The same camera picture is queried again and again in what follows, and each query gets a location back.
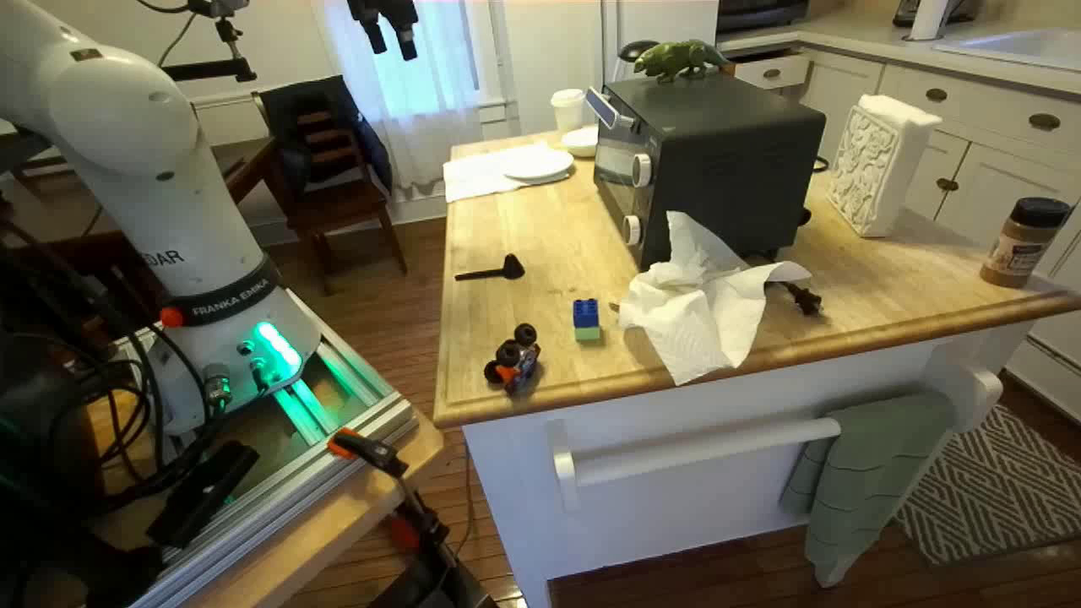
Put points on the black toy car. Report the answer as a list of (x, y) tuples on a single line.
[(514, 362)]

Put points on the white kitchen cabinets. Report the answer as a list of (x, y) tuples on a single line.
[(993, 180)]

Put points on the white kitchen island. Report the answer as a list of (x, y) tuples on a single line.
[(677, 529)]

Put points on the brown jar with black lid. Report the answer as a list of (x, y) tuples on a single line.
[(1023, 244)]

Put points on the flat white paper towel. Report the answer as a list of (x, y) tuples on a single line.
[(473, 176)]

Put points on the black countertop appliance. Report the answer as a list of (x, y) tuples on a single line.
[(763, 16)]

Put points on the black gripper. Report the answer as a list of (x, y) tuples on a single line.
[(382, 8)]

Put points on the white towel bar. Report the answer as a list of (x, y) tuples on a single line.
[(698, 443)]

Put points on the dark wooden chair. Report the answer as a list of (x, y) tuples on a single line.
[(326, 136)]

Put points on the crumpled white paper towel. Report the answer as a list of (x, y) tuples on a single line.
[(698, 314)]

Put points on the black measuring scoop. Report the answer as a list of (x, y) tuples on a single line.
[(512, 268)]

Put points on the black toaster oven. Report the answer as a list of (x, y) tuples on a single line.
[(720, 156)]

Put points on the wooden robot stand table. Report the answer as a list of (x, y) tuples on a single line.
[(338, 518)]

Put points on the black camera tripod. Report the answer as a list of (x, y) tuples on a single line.
[(216, 69)]

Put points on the white cup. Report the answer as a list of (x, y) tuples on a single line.
[(568, 109)]

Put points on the patterned grey rug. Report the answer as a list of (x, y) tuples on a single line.
[(1003, 493)]

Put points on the orange and black clamp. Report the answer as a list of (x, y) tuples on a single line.
[(367, 449)]

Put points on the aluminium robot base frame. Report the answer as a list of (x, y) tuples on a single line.
[(338, 417)]

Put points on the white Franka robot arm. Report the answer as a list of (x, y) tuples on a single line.
[(124, 148)]

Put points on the green hanging towel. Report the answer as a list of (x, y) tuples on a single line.
[(873, 485)]

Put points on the small blue cube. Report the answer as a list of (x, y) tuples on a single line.
[(586, 322)]

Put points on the flat black box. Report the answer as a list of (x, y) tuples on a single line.
[(205, 493)]

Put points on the white window curtain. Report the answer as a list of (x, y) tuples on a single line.
[(426, 88)]

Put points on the small white bowl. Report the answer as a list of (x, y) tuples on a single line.
[(583, 144)]

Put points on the white patterned napkin holder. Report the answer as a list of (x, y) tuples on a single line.
[(881, 169)]

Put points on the dark wooden desk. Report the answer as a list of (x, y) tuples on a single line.
[(240, 162)]

